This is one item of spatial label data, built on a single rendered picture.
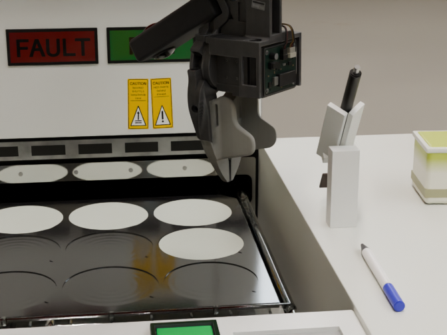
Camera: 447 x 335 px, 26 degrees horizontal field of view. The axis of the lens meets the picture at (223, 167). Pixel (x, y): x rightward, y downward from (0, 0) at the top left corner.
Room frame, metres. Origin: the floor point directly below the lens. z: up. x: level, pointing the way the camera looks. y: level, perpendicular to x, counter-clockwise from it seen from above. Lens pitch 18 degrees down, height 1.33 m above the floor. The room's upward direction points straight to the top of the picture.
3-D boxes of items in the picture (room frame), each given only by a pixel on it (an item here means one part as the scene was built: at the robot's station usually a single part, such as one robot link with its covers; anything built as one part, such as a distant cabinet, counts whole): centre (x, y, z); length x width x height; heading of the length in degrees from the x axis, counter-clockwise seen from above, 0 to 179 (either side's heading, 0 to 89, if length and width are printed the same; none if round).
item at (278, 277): (1.08, -0.05, 0.90); 0.37 x 0.01 x 0.01; 7
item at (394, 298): (0.82, -0.14, 0.97); 0.14 x 0.01 x 0.01; 5
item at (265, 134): (0.93, -0.03, 1.07); 0.06 x 0.03 x 0.09; 53
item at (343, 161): (0.98, -0.12, 1.03); 0.06 x 0.04 x 0.13; 7
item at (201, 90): (0.91, 0.01, 1.12); 0.05 x 0.02 x 0.09; 143
